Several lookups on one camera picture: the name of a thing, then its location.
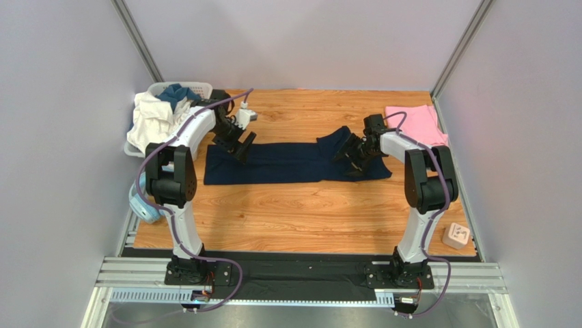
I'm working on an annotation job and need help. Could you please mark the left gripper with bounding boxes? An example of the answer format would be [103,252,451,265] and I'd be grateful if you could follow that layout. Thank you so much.
[212,117,257,163]

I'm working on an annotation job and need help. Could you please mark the navy blue t shirt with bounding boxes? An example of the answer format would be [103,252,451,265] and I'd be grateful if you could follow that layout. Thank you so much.
[204,126,392,185]

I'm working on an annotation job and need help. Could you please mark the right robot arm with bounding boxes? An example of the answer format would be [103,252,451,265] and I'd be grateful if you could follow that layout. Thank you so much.
[332,114,459,288]

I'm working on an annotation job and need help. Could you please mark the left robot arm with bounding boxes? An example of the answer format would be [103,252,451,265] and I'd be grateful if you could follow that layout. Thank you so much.
[138,90,257,285]

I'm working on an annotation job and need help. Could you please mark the folded pink t shirt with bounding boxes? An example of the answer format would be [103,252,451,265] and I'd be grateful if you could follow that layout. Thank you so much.
[385,105,449,146]

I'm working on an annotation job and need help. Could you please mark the white laundry basket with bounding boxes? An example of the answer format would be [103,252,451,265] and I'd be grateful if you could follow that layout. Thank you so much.
[124,82,212,158]

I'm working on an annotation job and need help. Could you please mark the blue t shirt in basket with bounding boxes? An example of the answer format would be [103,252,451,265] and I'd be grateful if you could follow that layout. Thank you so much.
[156,83,202,113]

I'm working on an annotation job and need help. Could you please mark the white t shirt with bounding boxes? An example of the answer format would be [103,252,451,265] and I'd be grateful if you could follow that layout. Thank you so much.
[126,92,191,155]

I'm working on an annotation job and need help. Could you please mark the light blue headphones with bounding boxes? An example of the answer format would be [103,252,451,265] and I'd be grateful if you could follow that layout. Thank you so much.
[128,173,162,224]

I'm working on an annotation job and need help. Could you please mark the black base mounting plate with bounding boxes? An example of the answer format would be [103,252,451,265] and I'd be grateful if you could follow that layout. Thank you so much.
[164,251,434,301]

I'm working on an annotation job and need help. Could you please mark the pink cube power socket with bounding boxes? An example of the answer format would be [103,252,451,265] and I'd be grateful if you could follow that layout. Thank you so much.
[442,223,471,249]

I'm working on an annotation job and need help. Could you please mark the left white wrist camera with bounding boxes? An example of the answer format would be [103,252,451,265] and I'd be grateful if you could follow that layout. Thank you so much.
[234,101,258,131]

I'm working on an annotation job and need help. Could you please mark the aluminium front rail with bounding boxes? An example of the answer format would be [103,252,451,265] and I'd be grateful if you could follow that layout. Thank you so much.
[82,249,517,327]

